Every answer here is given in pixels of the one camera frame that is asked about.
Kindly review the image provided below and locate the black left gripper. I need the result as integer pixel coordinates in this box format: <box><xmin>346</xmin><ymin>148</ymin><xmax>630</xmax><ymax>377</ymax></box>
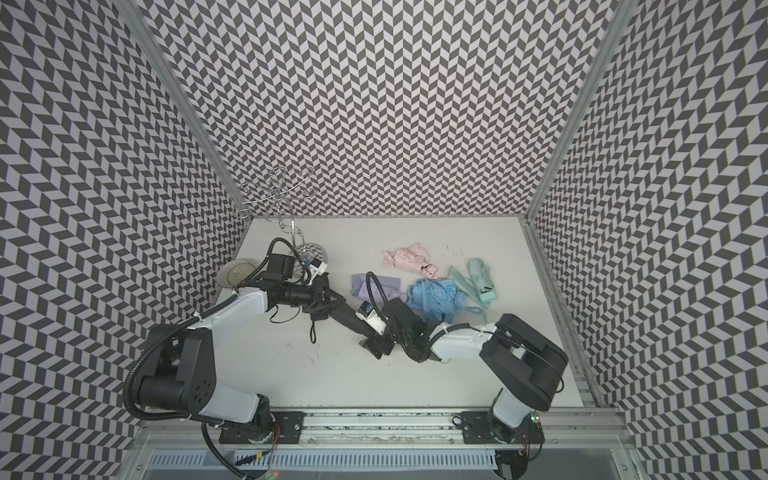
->
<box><xmin>283</xmin><ymin>279</ymin><xmax>344</xmax><ymax>313</ymax></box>

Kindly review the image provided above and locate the black umbrella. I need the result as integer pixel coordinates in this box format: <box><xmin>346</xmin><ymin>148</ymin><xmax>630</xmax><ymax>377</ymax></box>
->
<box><xmin>305</xmin><ymin>299</ymin><xmax>378</xmax><ymax>339</ymax></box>

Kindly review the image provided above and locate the purple umbrella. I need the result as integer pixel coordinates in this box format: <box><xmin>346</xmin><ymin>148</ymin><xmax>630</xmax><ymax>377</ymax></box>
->
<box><xmin>351</xmin><ymin>273</ymin><xmax>402</xmax><ymax>304</ymax></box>

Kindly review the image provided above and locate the blue umbrella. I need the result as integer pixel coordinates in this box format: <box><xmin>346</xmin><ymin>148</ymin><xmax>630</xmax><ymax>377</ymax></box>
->
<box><xmin>406</xmin><ymin>279</ymin><xmax>484</xmax><ymax>323</ymax></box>

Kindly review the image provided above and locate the pink umbrella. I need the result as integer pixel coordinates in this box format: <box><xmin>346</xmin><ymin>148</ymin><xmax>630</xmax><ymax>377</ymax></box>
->
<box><xmin>382</xmin><ymin>243</ymin><xmax>439</xmax><ymax>280</ymax></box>

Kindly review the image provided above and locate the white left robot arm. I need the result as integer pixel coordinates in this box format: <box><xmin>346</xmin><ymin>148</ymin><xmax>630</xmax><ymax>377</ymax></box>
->
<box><xmin>123</xmin><ymin>253</ymin><xmax>333</xmax><ymax>443</ymax></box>

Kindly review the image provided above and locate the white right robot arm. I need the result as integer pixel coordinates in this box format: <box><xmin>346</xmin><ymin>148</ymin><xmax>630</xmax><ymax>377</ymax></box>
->
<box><xmin>354</xmin><ymin>299</ymin><xmax>569</xmax><ymax>447</ymax></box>

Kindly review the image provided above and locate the pink ribbed glass bowl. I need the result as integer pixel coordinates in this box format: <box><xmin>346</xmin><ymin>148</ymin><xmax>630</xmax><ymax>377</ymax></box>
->
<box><xmin>216</xmin><ymin>258</ymin><xmax>258</xmax><ymax>289</ymax></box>

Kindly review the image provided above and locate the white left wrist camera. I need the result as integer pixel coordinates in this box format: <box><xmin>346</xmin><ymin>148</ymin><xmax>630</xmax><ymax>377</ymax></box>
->
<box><xmin>305</xmin><ymin>258</ymin><xmax>327</xmax><ymax>283</ymax></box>

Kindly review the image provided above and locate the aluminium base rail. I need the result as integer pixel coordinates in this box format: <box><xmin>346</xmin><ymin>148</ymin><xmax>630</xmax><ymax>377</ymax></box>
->
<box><xmin>128</xmin><ymin>406</ymin><xmax>637</xmax><ymax>480</ymax></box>

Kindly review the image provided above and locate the chrome wire stand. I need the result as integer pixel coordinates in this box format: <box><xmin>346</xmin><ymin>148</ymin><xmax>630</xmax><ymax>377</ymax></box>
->
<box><xmin>238</xmin><ymin>166</ymin><xmax>327</xmax><ymax>263</ymax></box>

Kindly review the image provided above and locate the aluminium corner post left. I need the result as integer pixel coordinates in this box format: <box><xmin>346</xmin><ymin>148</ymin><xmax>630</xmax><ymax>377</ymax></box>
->
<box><xmin>112</xmin><ymin>0</ymin><xmax>253</xmax><ymax>220</ymax></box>

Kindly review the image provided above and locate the aluminium corner post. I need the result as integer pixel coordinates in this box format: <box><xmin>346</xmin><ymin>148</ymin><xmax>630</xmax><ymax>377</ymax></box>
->
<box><xmin>524</xmin><ymin>0</ymin><xmax>639</xmax><ymax>222</ymax></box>
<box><xmin>112</xmin><ymin>0</ymin><xmax>253</xmax><ymax>220</ymax></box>

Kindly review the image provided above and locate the aluminium corner post right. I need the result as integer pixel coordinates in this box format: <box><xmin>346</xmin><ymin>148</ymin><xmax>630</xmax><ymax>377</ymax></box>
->
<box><xmin>524</xmin><ymin>0</ymin><xmax>639</xmax><ymax>222</ymax></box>

